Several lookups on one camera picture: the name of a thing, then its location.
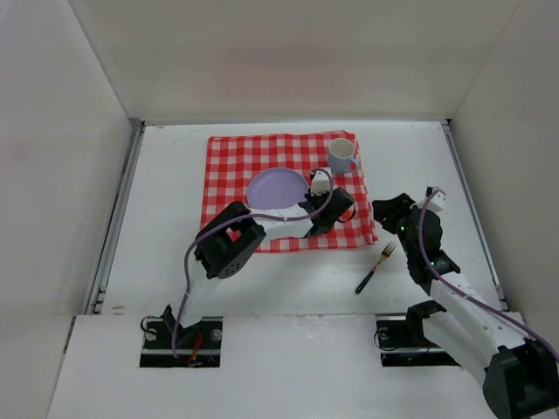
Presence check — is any gold fork dark handle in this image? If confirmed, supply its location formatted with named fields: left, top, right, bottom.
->
left=355, top=242, right=397, bottom=295

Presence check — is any lilac plastic plate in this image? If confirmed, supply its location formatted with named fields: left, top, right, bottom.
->
left=246, top=168, right=308, bottom=210

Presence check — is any red white checkered cloth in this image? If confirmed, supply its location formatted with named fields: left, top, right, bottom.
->
left=201, top=130, right=378, bottom=253

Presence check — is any white mug blue handle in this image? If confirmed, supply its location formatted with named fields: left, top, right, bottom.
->
left=327, top=138, right=361, bottom=175

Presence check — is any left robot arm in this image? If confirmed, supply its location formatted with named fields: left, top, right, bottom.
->
left=162, top=188, right=355, bottom=352

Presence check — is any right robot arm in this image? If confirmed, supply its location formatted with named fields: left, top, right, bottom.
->
left=372, top=188, right=558, bottom=418

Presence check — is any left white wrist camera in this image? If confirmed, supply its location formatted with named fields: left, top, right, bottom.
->
left=309, top=168, right=332, bottom=196

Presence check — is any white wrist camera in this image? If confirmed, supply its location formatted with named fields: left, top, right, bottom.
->
left=422, top=187, right=446, bottom=213
left=309, top=168, right=332, bottom=196

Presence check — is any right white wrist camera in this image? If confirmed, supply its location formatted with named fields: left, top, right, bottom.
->
left=422, top=187, right=446, bottom=213

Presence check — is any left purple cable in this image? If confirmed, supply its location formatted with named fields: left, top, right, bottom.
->
left=172, top=166, right=335, bottom=359

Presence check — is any purple cable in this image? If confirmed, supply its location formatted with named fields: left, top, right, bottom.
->
left=418, top=187, right=559, bottom=363
left=172, top=166, right=335, bottom=359

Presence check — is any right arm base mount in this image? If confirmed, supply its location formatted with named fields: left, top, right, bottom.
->
left=373, top=301, right=459, bottom=367

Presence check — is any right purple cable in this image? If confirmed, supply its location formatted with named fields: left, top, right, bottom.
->
left=418, top=187, right=559, bottom=363

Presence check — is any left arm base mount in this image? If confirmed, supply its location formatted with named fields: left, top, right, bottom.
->
left=139, top=316, right=224, bottom=368

